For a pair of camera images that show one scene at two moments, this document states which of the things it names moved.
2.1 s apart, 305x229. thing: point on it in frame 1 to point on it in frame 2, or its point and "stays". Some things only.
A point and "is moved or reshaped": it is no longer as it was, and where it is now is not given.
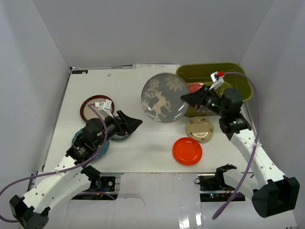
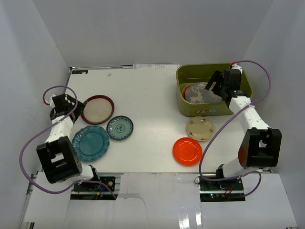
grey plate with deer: (161, 98) is moved or reshaped
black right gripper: (199, 97) to (215, 78)
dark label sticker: (79, 71) stays
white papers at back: (157, 66) stays
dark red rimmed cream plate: (87, 113) stays
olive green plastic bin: (235, 77) stays
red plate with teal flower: (194, 87) to (184, 91)
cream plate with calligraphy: (199, 128) stays
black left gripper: (121, 124) to (72, 105)
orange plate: (187, 151) stays
